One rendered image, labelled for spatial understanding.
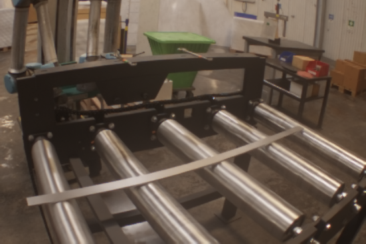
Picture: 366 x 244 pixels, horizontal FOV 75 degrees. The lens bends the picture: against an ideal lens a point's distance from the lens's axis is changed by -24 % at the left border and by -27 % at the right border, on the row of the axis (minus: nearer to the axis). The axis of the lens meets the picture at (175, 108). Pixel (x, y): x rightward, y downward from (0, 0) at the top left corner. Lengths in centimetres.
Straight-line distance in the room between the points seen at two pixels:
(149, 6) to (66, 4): 278
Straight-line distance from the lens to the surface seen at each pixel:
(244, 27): 799
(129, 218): 167
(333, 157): 140
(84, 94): 231
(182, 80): 408
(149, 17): 499
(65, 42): 241
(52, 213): 85
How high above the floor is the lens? 146
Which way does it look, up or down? 22 degrees down
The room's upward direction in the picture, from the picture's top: 4 degrees clockwise
